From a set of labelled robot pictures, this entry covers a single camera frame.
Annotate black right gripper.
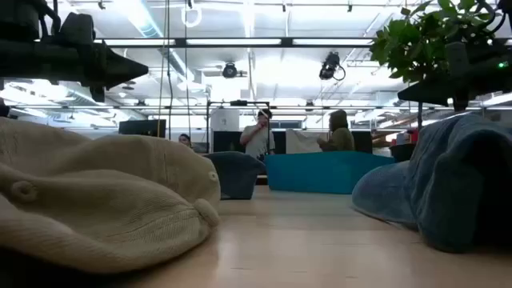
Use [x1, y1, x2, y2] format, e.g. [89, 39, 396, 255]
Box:
[397, 51, 512, 108]

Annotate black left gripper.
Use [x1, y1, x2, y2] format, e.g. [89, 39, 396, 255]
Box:
[0, 38, 150, 90]

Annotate blue denim cap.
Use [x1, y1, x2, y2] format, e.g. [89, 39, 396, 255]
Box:
[351, 114, 512, 254]

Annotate beige cotton cap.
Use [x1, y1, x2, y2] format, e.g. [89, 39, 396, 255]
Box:
[0, 117, 222, 275]

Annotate navy blue cap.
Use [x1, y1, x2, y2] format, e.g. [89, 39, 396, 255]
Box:
[202, 151, 266, 201]

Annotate green leafy plant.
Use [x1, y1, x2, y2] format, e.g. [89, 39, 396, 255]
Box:
[369, 0, 499, 81]

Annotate black computer monitor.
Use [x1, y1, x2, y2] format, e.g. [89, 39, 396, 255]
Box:
[351, 130, 374, 154]
[212, 130, 246, 154]
[118, 118, 167, 139]

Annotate black waste bin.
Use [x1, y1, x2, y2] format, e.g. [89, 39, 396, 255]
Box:
[389, 142, 418, 163]

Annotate black ceiling spotlight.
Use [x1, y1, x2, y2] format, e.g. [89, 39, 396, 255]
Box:
[221, 61, 240, 79]

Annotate blue plastic bin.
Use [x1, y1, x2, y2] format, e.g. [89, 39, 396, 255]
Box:
[263, 150, 396, 195]

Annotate white sheet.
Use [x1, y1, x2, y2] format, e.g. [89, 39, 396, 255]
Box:
[285, 128, 326, 155]

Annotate standing person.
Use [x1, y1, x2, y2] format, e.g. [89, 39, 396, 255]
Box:
[239, 108, 277, 162]

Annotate hanging cable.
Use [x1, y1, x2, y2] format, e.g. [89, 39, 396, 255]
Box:
[158, 0, 174, 141]

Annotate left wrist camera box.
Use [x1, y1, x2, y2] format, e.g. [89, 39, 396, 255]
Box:
[58, 11, 96, 43]

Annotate white ring light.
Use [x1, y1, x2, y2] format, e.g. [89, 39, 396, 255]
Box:
[180, 4, 203, 29]

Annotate black overhead camera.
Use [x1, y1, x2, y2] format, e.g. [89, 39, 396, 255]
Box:
[318, 50, 346, 82]

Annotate black frame crossbar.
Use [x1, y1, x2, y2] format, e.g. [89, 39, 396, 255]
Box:
[94, 37, 512, 50]

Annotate black metal stand frame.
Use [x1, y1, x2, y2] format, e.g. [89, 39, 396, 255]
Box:
[205, 99, 272, 154]

